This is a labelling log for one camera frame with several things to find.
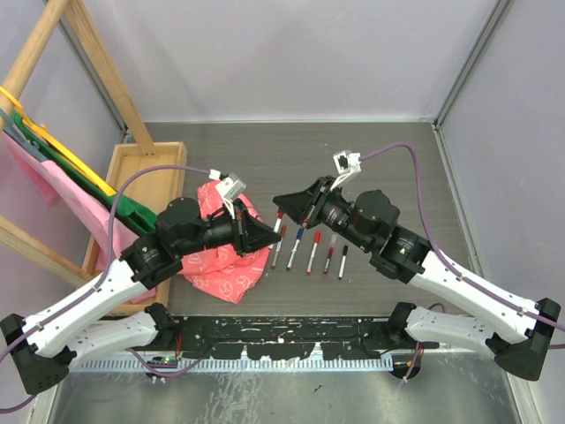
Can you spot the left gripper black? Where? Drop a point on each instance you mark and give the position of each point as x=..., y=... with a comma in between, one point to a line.
x=248, y=232

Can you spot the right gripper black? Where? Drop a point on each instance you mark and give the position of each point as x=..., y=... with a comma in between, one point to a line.
x=305, y=208

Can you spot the short white pen red tip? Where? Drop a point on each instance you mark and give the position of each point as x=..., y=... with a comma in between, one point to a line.
x=316, y=242

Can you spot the white pen brown cap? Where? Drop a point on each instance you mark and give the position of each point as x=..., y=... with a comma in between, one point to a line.
x=278, y=246

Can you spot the dark red capped pen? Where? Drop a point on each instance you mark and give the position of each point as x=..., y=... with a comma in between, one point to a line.
x=331, y=249

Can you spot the white pen crosswise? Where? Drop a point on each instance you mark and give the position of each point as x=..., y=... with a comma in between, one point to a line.
x=342, y=267

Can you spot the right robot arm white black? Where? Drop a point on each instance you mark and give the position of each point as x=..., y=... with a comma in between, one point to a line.
x=515, y=333

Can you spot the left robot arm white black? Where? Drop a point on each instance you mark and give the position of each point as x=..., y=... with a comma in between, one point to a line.
x=44, y=346

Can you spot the coral patterned cloth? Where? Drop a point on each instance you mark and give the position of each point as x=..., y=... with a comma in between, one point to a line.
x=220, y=272

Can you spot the wooden rack base tray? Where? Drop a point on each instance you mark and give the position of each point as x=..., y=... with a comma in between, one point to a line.
x=154, y=190

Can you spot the pink garment on hanger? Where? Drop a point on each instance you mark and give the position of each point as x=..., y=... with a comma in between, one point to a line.
x=54, y=184

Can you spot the yellow hanger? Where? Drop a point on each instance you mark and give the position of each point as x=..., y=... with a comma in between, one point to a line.
x=72, y=159

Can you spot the aluminium corner profile left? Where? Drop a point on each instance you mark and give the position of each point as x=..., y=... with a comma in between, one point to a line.
x=88, y=66

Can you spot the aluminium corner profile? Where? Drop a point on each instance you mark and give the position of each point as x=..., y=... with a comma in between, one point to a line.
x=487, y=32
x=88, y=66

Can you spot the grey-blue hanger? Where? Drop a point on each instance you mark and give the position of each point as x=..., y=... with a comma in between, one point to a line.
x=31, y=147

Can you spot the aluminium corner profile right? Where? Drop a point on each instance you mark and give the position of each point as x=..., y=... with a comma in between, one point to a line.
x=487, y=32

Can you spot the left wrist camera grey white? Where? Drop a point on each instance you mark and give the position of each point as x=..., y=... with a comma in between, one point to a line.
x=229, y=187

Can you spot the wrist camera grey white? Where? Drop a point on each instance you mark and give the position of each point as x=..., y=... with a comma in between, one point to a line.
x=229, y=187
x=348, y=165

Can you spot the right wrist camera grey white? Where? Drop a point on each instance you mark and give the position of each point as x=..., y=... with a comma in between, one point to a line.
x=348, y=165

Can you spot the wooden clothes rack frame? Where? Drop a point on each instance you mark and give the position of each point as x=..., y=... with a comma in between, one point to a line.
x=17, y=77

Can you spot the slotted cable duct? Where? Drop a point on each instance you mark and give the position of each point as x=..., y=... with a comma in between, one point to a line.
x=128, y=364

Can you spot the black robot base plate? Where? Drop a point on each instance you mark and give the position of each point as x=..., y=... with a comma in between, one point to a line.
x=279, y=338

